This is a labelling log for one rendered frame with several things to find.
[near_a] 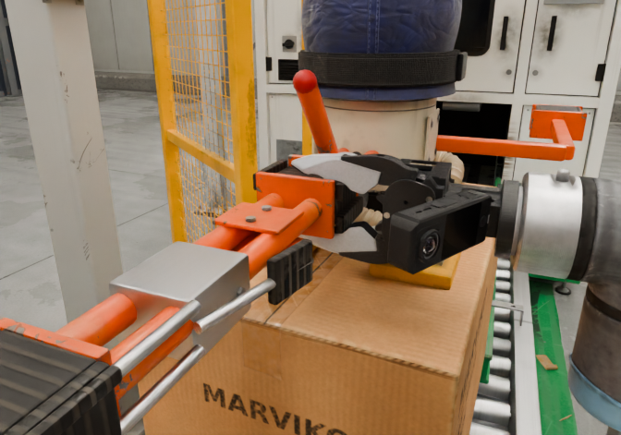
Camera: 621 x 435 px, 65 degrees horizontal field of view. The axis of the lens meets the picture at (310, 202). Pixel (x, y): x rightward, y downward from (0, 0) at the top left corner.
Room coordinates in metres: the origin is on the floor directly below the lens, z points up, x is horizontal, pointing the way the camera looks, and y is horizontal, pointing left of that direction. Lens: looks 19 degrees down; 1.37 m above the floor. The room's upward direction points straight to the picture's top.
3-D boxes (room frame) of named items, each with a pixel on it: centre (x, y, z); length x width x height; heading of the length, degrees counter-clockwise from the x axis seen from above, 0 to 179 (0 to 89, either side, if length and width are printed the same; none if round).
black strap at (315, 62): (0.71, -0.10, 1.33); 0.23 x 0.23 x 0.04
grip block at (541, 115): (0.89, -0.45, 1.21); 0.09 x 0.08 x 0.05; 67
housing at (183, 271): (0.29, 0.08, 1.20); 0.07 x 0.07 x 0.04; 67
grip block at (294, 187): (0.48, 0.00, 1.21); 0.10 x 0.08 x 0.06; 67
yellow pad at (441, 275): (0.68, -0.18, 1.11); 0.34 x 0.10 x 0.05; 157
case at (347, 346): (0.71, -0.08, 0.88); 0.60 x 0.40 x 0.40; 155
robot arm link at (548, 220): (0.40, -0.20, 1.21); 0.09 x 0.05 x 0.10; 159
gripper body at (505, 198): (0.44, -0.13, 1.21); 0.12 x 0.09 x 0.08; 69
